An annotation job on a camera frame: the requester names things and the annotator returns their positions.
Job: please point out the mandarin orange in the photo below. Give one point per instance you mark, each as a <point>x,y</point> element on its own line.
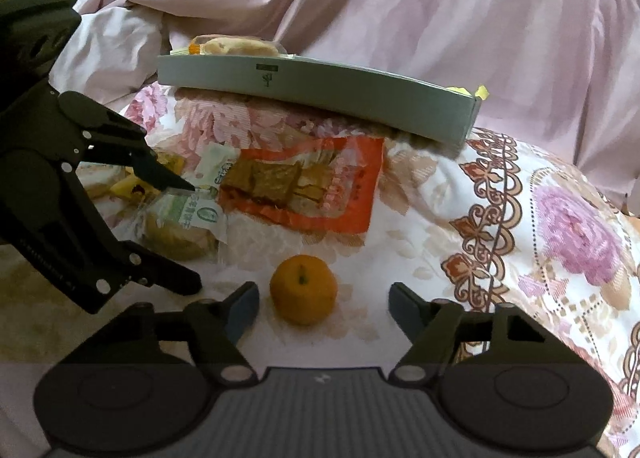
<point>302,290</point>

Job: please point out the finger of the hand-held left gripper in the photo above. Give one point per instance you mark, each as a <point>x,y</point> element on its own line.
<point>110,138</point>
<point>65,228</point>

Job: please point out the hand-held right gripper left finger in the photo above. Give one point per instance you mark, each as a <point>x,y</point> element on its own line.
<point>242,313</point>

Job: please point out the grey cardboard box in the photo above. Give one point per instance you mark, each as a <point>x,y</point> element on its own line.
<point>350,88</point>

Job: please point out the clear green label pastry packet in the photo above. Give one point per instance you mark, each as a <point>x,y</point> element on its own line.
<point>185,228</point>

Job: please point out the gold foil snack packet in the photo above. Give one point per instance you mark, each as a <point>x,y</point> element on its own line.
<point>169,162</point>

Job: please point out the yellow candy wrapper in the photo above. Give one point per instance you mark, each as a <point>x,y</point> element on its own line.
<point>475,92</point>

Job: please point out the round rice cracker packet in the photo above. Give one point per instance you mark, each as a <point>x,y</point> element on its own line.
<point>97,185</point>

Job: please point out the floral bedspread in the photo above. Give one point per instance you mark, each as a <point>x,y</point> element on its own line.
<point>500,263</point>

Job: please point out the red dried tofu snack packet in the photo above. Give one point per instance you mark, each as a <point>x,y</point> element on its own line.
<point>320,183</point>

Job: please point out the small yellow snack packet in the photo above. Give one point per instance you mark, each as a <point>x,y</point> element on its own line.
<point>127,188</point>

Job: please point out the pink satin duvet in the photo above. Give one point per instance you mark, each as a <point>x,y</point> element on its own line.
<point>400,3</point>

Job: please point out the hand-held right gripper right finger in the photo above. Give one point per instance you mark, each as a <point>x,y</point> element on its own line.
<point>405,310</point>

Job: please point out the clear orange label pastry packet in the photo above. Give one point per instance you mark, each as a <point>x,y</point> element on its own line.
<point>235,46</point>

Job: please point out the clear gold snack packet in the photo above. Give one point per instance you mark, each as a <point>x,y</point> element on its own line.
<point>217,166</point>

